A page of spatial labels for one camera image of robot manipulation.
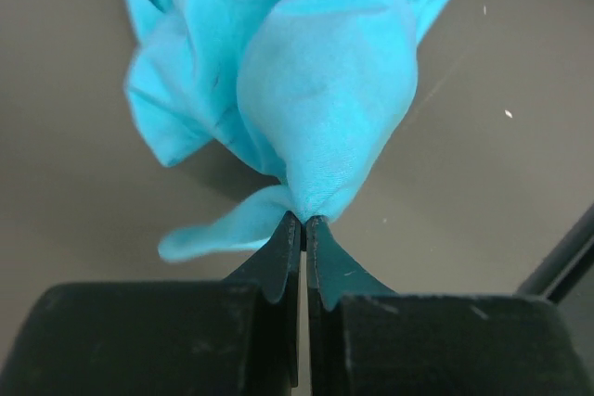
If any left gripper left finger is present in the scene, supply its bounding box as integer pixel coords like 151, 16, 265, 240
225, 211, 302, 389

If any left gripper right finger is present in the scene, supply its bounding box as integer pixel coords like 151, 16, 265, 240
304, 216, 395, 395

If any light blue t shirt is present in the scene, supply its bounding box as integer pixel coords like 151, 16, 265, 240
124, 0, 449, 262

